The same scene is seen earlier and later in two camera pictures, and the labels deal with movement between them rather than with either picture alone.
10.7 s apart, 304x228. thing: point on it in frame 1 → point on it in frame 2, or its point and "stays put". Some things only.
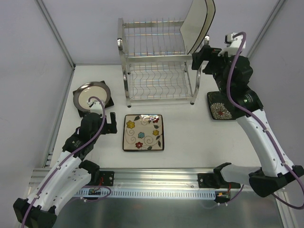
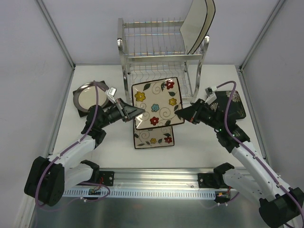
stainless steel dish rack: [156, 66] stays put
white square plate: [210, 14] stays put
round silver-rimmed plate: [86, 90] stays put
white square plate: [193, 23] stays put
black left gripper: [109, 126] → [121, 111]
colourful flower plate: [143, 133] → [160, 99]
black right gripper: [204, 57] → [195, 113]
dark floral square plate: [220, 107] stays put
